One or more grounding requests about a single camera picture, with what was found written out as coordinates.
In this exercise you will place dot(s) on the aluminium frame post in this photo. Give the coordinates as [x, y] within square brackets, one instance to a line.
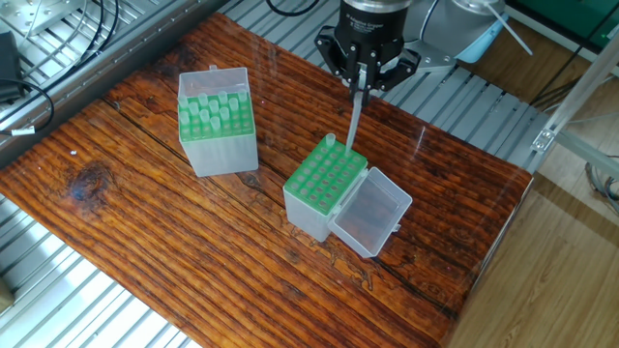
[544, 137]

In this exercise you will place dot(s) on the clear green-rack pipette tip box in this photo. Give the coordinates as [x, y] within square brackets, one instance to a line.
[218, 155]
[309, 213]

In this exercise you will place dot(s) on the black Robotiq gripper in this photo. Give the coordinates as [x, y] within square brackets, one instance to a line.
[372, 39]

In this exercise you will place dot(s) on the large clear pipette tip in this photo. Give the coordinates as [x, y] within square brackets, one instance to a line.
[354, 116]
[330, 141]

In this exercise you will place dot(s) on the black box device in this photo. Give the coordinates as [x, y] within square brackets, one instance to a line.
[8, 63]

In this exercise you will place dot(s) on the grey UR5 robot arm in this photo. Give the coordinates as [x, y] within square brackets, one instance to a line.
[464, 29]

